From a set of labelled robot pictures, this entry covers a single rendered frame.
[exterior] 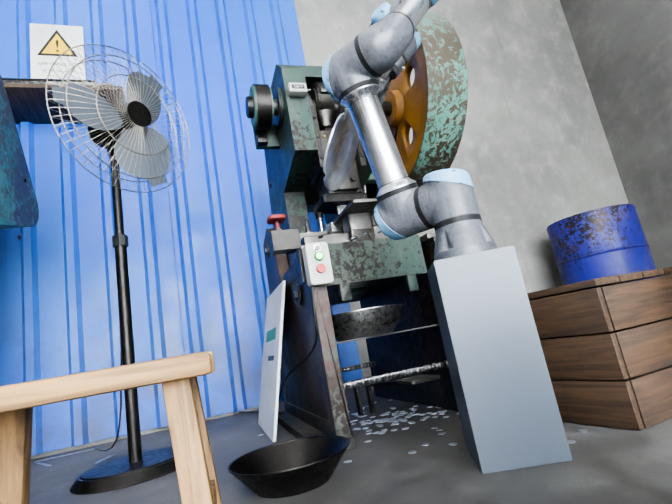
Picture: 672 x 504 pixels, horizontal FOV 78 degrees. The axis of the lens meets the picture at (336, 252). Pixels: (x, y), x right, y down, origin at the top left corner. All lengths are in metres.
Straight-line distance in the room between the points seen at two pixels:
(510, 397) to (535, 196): 3.18
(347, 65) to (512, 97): 3.34
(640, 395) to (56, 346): 2.62
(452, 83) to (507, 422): 1.26
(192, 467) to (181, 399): 0.08
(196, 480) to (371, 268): 1.03
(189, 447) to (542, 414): 0.70
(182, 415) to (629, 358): 0.99
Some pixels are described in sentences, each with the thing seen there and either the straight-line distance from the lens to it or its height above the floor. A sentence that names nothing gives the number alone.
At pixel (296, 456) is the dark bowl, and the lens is 1.27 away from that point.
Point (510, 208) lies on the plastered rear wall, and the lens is 3.83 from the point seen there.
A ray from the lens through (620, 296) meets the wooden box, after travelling 1.24.
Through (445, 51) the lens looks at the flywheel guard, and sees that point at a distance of 1.84.
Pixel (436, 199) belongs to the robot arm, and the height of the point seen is 0.60.
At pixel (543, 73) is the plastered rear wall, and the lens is 4.85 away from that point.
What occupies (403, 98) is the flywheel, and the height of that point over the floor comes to 1.33.
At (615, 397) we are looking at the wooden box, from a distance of 1.23.
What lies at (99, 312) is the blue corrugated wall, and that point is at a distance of 2.79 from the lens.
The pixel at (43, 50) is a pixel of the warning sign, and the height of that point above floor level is 2.42.
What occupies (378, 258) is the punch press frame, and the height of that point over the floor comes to 0.57.
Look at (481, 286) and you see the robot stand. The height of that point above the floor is 0.37.
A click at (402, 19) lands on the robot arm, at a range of 1.21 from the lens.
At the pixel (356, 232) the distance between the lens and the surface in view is 1.57.
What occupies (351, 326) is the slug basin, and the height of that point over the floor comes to 0.36.
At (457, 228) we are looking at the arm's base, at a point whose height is 0.52.
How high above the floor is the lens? 0.31
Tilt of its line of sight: 12 degrees up
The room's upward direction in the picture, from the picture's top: 10 degrees counter-clockwise
